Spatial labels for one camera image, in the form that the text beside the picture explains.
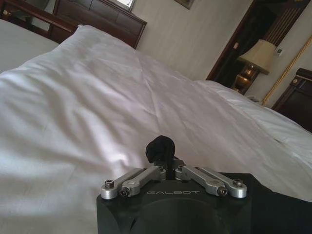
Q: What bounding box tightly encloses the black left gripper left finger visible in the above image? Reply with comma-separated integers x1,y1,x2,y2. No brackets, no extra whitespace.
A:
101,165,169,200

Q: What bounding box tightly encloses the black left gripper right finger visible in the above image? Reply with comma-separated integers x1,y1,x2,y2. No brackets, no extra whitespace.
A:
173,158,248,199

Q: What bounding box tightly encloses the black garment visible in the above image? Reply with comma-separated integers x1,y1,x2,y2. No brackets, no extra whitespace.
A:
145,134,312,234

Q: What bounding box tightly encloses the white bed sheet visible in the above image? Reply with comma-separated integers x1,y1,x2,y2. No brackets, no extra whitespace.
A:
0,19,60,74

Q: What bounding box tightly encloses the white duvet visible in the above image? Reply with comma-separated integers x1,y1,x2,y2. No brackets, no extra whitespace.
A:
0,24,312,234

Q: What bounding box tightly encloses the dark wooden cabinet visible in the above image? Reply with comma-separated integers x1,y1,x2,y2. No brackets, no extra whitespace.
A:
271,68,312,127

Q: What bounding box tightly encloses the cream shade table lamp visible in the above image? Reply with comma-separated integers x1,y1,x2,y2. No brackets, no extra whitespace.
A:
233,39,276,95

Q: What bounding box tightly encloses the dark wooden headboard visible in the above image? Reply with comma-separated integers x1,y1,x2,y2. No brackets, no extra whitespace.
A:
0,0,148,51

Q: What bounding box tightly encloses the gold rope wall trim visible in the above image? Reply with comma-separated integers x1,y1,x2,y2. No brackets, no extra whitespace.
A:
261,35,312,106

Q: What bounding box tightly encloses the dark wooden door frame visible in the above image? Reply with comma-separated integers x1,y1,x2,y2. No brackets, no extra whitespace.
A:
205,0,312,82

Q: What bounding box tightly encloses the framed wall picture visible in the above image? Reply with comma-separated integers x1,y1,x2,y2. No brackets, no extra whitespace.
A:
179,0,193,11

